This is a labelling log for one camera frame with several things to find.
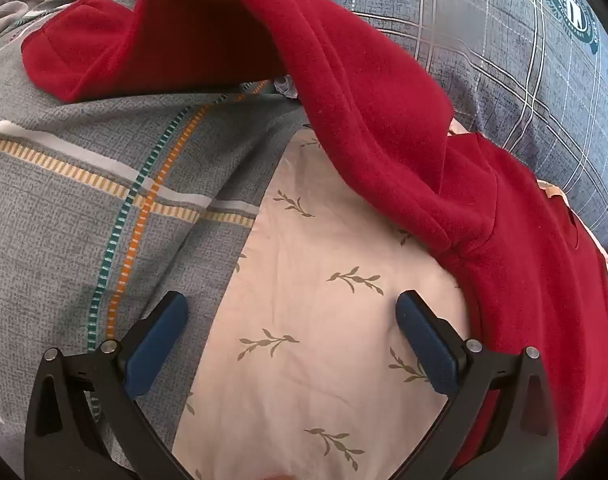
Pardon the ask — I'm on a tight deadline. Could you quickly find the cream leaf-print cloth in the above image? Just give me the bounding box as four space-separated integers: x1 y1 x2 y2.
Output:
171 127 480 480

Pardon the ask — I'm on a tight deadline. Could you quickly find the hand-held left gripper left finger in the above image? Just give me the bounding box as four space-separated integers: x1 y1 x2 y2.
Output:
22 290 189 480

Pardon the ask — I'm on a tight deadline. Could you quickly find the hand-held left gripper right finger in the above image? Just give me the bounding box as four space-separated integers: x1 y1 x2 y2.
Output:
384 290 561 480

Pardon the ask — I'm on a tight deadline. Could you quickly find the red fleece garment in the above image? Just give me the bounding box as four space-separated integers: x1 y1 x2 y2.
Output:
21 0 608 480

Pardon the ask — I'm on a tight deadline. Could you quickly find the grey plaid bedsheet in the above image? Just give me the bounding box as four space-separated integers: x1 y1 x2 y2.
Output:
0 0 309 480

